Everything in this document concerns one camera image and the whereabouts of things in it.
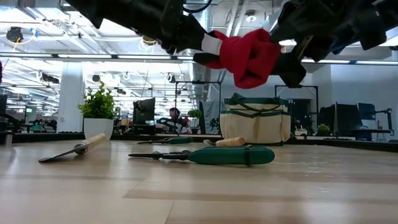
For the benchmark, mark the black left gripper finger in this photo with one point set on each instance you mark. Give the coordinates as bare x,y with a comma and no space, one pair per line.
205,58
192,32

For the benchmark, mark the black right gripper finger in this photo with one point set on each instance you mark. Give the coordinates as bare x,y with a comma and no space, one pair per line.
286,29
290,68

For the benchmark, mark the red knit gardening glove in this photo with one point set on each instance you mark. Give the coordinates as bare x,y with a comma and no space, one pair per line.
248,59

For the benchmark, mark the beige gardening bag green trim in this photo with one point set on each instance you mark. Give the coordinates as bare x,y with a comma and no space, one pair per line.
255,127

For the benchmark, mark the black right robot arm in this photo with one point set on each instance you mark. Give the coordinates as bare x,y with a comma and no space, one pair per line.
385,18

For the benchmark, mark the black jointed monitor arm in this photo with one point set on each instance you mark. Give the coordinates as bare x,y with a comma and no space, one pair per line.
388,119

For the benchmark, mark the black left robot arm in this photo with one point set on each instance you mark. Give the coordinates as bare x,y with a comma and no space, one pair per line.
118,14

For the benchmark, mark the green plant in dark pot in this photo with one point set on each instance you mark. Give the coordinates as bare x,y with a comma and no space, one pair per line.
195,114

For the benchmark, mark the black flat monitor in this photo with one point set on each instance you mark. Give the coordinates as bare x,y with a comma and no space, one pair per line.
348,116
327,119
144,112

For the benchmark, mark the person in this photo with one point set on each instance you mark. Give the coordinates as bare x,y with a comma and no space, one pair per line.
174,119

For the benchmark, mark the small green plant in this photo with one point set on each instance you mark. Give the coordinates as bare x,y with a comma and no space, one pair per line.
323,129

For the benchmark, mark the dark blue monitor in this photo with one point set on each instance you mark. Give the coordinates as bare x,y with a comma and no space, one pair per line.
367,111

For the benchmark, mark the white building column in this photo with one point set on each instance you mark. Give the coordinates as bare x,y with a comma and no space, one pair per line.
71,99

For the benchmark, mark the green plant in white pot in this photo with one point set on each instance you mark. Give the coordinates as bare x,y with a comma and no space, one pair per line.
98,127

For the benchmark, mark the black metal stand frame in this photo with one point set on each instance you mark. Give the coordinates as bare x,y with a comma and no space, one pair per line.
199,82
316,102

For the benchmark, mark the black ceiling camera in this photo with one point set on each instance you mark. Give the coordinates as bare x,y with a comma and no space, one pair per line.
14,34
149,40

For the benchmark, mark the black aluminium table frame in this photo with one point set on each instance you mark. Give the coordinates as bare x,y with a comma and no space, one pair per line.
357,145

